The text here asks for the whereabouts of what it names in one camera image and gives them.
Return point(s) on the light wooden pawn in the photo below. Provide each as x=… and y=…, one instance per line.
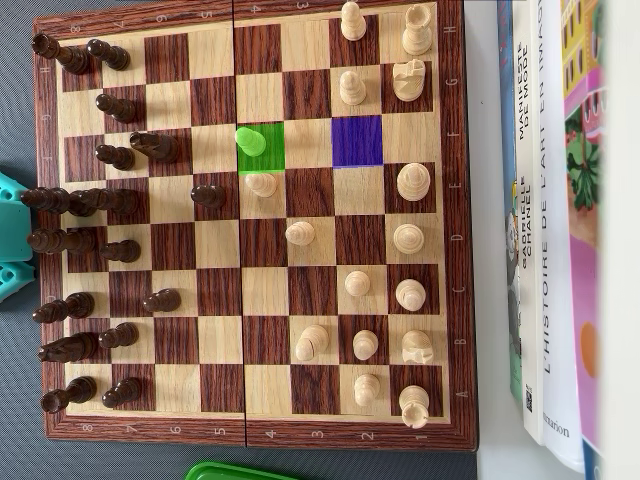
x=352, y=87
x=365, y=344
x=351, y=20
x=357, y=282
x=300, y=232
x=366, y=389
x=250, y=141
x=260, y=184

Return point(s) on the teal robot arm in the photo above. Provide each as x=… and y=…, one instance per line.
x=12, y=230

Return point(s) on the light wooden queen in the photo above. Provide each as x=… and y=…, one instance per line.
x=408, y=237

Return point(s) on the light wooden bishop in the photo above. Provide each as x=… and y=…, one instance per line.
x=410, y=294
x=311, y=342

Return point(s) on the light wooden king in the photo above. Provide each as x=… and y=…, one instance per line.
x=414, y=181

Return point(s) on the wooden folding chessboard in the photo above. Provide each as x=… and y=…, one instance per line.
x=220, y=290

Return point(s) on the dark wooden pawn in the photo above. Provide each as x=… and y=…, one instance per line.
x=209, y=196
x=161, y=301
x=116, y=106
x=107, y=54
x=117, y=336
x=121, y=392
x=115, y=156
x=120, y=251

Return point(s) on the light wooden knight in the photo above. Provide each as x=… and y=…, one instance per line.
x=409, y=80
x=416, y=346

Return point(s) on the light wooden rook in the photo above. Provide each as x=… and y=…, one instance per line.
x=417, y=30
x=415, y=405

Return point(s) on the dark wooden knight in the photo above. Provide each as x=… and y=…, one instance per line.
x=155, y=146
x=67, y=347

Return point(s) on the blue illustrated book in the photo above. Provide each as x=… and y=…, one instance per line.
x=507, y=150

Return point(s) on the white Gabrielle Chanel book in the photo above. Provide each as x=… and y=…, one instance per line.
x=532, y=300

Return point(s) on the white art history book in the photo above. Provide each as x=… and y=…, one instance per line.
x=555, y=250

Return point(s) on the green plastic container lid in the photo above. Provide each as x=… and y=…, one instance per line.
x=225, y=472

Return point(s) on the dark wooden queen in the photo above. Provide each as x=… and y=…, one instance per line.
x=55, y=241

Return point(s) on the pink colourful book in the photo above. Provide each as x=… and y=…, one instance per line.
x=582, y=280

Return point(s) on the dark wooden king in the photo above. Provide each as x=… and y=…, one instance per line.
x=47, y=199

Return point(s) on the dark grey table mat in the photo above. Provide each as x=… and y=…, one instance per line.
x=125, y=462

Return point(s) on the dark wooden rook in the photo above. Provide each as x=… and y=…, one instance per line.
x=60, y=52
x=67, y=395

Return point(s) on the white blurry pole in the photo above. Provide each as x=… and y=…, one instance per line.
x=622, y=250

